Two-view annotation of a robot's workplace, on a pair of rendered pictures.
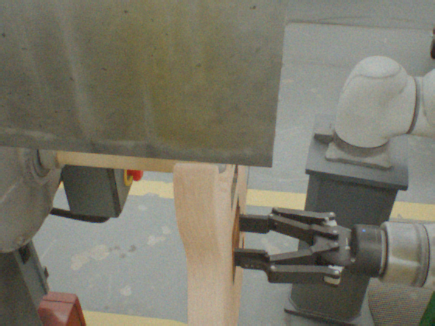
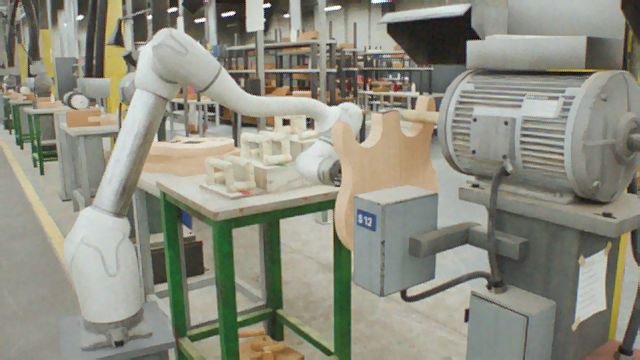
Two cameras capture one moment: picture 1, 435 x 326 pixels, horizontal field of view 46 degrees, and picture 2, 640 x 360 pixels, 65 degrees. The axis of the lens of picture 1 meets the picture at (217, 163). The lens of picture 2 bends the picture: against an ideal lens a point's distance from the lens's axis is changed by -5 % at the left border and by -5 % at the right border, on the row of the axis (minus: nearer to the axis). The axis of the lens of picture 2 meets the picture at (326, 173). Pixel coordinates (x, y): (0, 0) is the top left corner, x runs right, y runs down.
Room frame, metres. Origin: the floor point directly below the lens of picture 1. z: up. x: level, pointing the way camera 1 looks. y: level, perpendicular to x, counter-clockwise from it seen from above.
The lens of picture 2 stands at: (1.59, 0.92, 1.38)
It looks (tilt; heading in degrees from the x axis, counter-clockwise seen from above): 11 degrees down; 228
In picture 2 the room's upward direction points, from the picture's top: 1 degrees counter-clockwise
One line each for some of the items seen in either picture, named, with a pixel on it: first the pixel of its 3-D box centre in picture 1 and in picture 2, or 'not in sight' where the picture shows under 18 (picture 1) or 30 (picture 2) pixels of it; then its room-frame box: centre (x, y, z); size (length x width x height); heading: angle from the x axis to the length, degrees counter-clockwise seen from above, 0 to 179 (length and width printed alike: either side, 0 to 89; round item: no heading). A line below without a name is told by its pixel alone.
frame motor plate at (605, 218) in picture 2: not in sight; (559, 198); (0.52, 0.48, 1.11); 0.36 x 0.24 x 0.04; 83
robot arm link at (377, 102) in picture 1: (374, 98); (106, 270); (1.16, -0.42, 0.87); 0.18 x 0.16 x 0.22; 82
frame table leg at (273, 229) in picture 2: not in sight; (274, 263); (0.16, -1.04, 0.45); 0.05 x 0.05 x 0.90; 83
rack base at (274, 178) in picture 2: not in sight; (265, 172); (0.40, -0.74, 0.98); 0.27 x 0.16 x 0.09; 87
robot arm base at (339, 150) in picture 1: (353, 137); (114, 322); (1.17, -0.39, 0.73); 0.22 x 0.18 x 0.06; 75
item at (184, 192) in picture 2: not in sight; (254, 272); (0.44, -0.79, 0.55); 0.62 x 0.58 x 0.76; 83
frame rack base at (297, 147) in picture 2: not in sight; (297, 158); (0.25, -0.73, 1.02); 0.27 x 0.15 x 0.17; 87
